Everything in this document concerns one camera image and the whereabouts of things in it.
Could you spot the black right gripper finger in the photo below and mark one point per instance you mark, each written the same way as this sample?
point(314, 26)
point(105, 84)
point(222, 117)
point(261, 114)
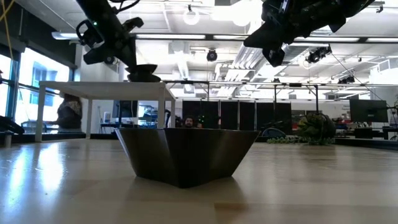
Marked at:
point(273, 34)
point(273, 44)

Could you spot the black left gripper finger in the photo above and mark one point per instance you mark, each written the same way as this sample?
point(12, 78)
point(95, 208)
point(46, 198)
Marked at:
point(125, 51)
point(133, 53)

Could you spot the oval wavy black plate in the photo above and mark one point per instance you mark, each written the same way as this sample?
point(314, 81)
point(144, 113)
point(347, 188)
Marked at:
point(143, 69)

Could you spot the green artificial potted plant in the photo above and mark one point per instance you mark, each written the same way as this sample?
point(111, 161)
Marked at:
point(315, 126)

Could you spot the large wavy square black plate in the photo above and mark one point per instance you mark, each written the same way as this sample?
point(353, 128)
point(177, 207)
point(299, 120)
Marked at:
point(186, 155)

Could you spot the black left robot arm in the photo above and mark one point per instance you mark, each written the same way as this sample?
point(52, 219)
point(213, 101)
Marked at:
point(102, 12)

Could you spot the white perforated metal shelf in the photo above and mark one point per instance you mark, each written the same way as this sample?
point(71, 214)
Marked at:
point(109, 90)

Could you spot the ceiling light tube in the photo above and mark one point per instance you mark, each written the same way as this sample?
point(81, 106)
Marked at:
point(63, 35)
point(377, 39)
point(174, 36)
point(329, 39)
point(230, 37)

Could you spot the black ceiling spotlight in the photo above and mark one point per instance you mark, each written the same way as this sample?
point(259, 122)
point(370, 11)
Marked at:
point(317, 54)
point(346, 80)
point(212, 55)

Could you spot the black computer monitor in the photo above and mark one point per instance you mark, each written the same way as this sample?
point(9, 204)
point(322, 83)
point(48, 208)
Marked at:
point(126, 109)
point(368, 110)

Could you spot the black partition panels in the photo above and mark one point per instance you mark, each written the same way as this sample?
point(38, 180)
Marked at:
point(230, 115)

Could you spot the large glass window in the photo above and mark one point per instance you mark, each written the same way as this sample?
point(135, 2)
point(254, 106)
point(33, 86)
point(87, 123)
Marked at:
point(46, 81)

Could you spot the person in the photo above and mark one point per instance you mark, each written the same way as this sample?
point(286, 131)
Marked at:
point(70, 115)
point(189, 122)

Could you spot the dark office chair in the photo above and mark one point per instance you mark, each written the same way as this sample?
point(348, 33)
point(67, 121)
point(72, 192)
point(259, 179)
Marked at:
point(31, 127)
point(273, 133)

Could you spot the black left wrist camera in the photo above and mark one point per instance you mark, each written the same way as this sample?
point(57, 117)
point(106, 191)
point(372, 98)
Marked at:
point(99, 56)

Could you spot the black metal rack frame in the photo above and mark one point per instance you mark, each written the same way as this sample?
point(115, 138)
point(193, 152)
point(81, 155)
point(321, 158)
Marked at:
point(186, 82)

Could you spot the black aluminium frame rail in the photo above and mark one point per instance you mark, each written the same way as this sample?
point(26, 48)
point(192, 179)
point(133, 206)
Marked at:
point(62, 136)

